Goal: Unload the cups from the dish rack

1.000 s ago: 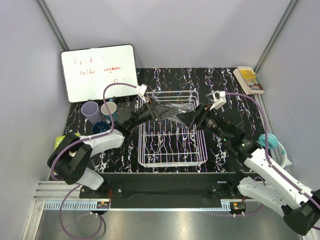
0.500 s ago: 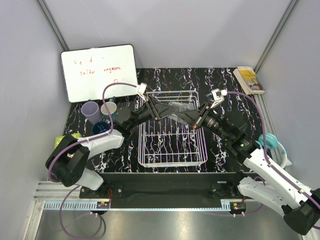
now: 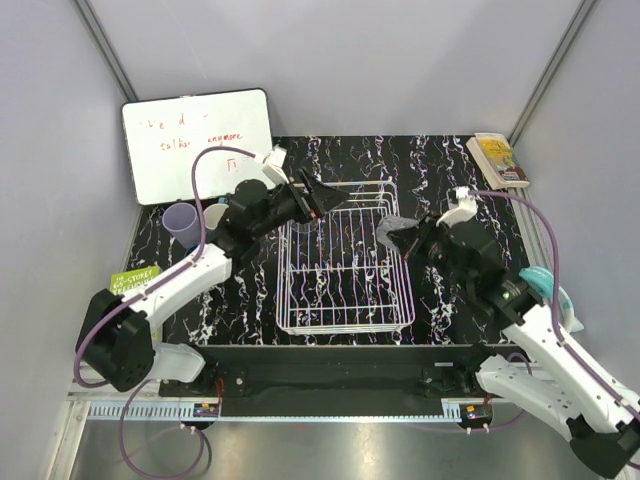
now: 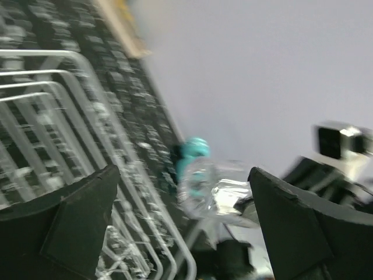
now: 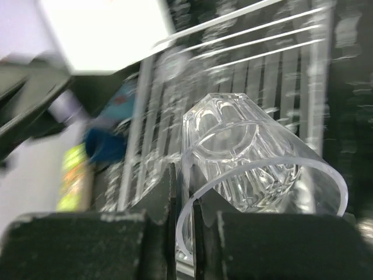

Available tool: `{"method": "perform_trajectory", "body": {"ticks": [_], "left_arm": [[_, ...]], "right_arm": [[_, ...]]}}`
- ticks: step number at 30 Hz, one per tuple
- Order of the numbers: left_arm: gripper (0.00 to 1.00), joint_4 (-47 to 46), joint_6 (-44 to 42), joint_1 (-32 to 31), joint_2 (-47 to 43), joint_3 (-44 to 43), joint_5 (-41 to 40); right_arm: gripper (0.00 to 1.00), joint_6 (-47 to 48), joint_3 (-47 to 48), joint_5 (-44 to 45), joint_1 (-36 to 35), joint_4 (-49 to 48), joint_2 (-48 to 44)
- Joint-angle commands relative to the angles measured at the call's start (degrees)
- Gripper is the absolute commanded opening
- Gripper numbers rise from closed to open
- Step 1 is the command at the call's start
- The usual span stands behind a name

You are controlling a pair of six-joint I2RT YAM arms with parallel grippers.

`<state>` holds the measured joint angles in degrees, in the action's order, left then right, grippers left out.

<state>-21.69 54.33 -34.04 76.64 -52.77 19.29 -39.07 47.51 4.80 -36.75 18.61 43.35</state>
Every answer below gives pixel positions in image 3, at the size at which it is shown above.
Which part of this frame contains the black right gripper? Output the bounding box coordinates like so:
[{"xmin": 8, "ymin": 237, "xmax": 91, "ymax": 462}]
[{"xmin": 388, "ymin": 210, "xmax": 472, "ymax": 292}]

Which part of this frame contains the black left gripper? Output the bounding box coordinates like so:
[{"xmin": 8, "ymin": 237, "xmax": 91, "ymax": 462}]
[{"xmin": 253, "ymin": 168, "xmax": 350, "ymax": 240}]

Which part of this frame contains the clear glass cup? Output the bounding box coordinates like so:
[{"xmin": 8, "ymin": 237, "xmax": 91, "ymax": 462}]
[{"xmin": 375, "ymin": 215, "xmax": 419, "ymax": 252}]

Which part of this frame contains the teal floral ceramic mug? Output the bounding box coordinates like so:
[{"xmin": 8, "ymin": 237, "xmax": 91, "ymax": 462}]
[{"xmin": 203, "ymin": 203, "xmax": 228, "ymax": 237}]

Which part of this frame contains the lavender plastic cup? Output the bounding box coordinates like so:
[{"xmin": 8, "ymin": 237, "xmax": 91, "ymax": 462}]
[{"xmin": 162, "ymin": 202, "xmax": 206, "ymax": 250}]

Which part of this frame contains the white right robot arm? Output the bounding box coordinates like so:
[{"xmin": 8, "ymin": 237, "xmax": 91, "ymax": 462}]
[{"xmin": 376, "ymin": 216, "xmax": 639, "ymax": 479}]

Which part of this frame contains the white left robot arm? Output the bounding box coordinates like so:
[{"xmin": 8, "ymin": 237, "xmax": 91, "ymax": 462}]
[{"xmin": 73, "ymin": 170, "xmax": 350, "ymax": 396}]

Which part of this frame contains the yellow paperback book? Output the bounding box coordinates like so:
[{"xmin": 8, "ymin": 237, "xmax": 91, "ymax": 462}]
[{"xmin": 466, "ymin": 133, "xmax": 530, "ymax": 190}]

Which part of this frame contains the white dry-erase board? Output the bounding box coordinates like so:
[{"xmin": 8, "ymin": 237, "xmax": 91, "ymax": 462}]
[{"xmin": 121, "ymin": 88, "xmax": 273, "ymax": 206}]

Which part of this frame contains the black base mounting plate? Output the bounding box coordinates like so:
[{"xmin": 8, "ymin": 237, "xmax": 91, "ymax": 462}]
[{"xmin": 159, "ymin": 344, "xmax": 516, "ymax": 420}]

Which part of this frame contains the green treehouse book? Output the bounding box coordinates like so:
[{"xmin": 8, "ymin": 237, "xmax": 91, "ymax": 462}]
[{"xmin": 109, "ymin": 266, "xmax": 162, "ymax": 295}]

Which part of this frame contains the white wire dish rack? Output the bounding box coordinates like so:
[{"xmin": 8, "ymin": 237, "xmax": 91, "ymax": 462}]
[{"xmin": 276, "ymin": 180, "xmax": 415, "ymax": 336}]

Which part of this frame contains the aluminium front rail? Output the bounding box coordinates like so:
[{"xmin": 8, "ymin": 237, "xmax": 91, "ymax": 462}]
[{"xmin": 66, "ymin": 361, "xmax": 490, "ymax": 422}]

